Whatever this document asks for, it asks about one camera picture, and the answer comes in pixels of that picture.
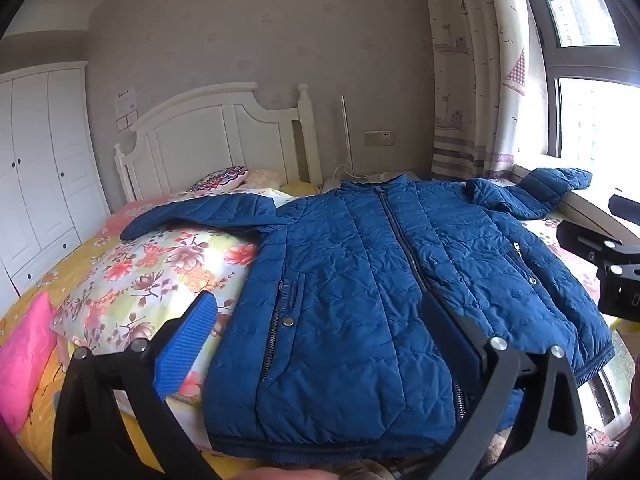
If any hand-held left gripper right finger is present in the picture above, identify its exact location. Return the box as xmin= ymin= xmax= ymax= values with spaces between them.
xmin=421 ymin=292 xmax=588 ymax=480

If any blue quilted jacket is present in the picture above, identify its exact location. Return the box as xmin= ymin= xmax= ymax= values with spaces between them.
xmin=120 ymin=167 xmax=616 ymax=466

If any person's left hand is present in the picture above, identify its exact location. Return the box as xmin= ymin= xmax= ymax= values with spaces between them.
xmin=222 ymin=466 xmax=341 ymax=480

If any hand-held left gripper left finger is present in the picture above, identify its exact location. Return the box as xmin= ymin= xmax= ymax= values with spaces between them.
xmin=52 ymin=291 xmax=221 ymax=480

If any paper wall notice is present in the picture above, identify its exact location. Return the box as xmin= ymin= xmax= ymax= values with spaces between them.
xmin=114 ymin=86 xmax=138 ymax=133

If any yellow bed sheet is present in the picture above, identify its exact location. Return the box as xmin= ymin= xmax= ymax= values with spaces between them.
xmin=0 ymin=199 xmax=221 ymax=480

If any printed curtain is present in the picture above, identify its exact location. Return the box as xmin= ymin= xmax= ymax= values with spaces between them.
xmin=419 ymin=0 xmax=531 ymax=181

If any white cable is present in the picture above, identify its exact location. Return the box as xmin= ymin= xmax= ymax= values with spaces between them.
xmin=331 ymin=162 xmax=386 ymax=183

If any yellow pillow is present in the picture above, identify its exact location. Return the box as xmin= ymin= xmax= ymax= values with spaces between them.
xmin=280 ymin=181 xmax=321 ymax=198

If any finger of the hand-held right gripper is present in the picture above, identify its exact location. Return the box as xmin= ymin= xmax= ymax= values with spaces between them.
xmin=609 ymin=194 xmax=640 ymax=228
xmin=556 ymin=220 xmax=640 ymax=281

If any white wardrobe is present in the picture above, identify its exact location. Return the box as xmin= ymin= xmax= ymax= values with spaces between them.
xmin=0 ymin=61 xmax=111 ymax=306

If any window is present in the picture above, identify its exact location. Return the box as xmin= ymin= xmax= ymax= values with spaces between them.
xmin=517 ymin=0 xmax=640 ymax=196

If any white window sill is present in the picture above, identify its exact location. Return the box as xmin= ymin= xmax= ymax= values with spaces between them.
xmin=512 ymin=162 xmax=640 ymax=251

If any pink pillow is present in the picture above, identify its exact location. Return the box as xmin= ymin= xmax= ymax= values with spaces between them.
xmin=0 ymin=291 xmax=58 ymax=433

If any thin metal rod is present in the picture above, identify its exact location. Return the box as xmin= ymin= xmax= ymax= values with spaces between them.
xmin=340 ymin=95 xmax=353 ymax=181

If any white bed headboard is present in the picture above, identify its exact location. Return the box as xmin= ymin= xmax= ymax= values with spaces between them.
xmin=114 ymin=82 xmax=323 ymax=206

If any floral quilt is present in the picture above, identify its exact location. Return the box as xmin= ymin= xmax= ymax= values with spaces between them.
xmin=50 ymin=187 xmax=621 ymax=466

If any patterned round cushion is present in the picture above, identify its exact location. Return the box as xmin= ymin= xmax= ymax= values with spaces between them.
xmin=187 ymin=165 xmax=249 ymax=193

